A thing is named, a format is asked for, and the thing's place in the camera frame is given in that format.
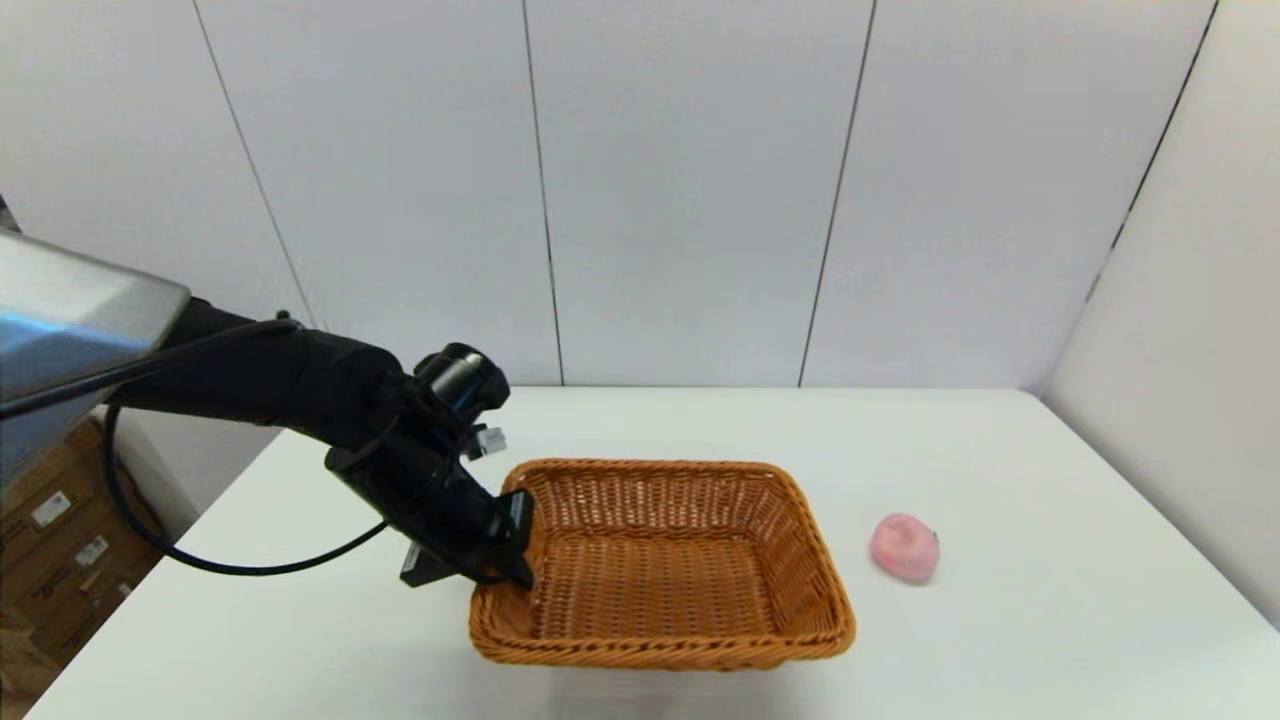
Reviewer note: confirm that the plain brown cardboard box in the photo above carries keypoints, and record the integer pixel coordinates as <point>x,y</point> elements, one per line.
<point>20,660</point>

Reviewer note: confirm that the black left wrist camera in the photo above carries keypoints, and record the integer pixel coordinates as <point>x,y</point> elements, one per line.
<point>460,382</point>

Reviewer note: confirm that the pink peach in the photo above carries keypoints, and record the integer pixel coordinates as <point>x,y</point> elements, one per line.
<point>904,548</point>

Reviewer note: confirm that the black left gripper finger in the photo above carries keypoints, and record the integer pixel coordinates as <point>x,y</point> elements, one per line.
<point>517,535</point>
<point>432,572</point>

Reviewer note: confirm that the brown cardboard box white label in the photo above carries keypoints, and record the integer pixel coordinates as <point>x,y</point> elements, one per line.
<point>55,490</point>
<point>95,610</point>
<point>70,560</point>

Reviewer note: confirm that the black and silver left robot arm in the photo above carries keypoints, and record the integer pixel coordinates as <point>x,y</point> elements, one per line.
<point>300,385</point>

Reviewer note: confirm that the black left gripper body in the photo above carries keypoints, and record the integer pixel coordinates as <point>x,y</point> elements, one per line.
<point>425,495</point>

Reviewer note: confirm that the brown woven wicker basket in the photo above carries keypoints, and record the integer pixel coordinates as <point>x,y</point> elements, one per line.
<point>660,590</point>

